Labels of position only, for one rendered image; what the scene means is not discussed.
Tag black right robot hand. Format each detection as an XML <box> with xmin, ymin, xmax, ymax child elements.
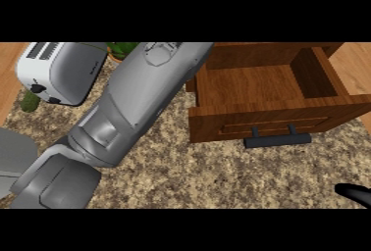
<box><xmin>334</xmin><ymin>182</ymin><xmax>371</xmax><ymax>209</ymax></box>

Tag brown wooden drawer front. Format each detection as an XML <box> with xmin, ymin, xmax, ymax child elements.
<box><xmin>186</xmin><ymin>93</ymin><xmax>371</xmax><ymax>144</ymax></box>

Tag brown wooden drawer box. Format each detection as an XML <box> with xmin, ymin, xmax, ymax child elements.
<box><xmin>185</xmin><ymin>45</ymin><xmax>371</xmax><ymax>114</ymax></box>

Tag brown wooden cabinet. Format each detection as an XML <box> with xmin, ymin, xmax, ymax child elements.
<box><xmin>212</xmin><ymin>41</ymin><xmax>346</xmax><ymax>59</ymax></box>

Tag green potted plant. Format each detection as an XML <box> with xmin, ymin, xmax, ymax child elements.
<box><xmin>105</xmin><ymin>41</ymin><xmax>142</xmax><ymax>64</ymax></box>

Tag grey robot torso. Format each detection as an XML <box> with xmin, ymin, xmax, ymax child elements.
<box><xmin>0</xmin><ymin>126</ymin><xmax>40</xmax><ymax>200</ymax></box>

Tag white toaster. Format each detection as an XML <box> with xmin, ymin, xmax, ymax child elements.
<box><xmin>15</xmin><ymin>41</ymin><xmax>110</xmax><ymax>107</ymax></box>

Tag green plant leaf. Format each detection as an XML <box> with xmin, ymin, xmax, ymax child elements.
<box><xmin>19</xmin><ymin>89</ymin><xmax>43</xmax><ymax>114</ymax></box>

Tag black drawer handle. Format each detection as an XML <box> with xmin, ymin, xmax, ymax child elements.
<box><xmin>243</xmin><ymin>123</ymin><xmax>314</xmax><ymax>149</ymax></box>

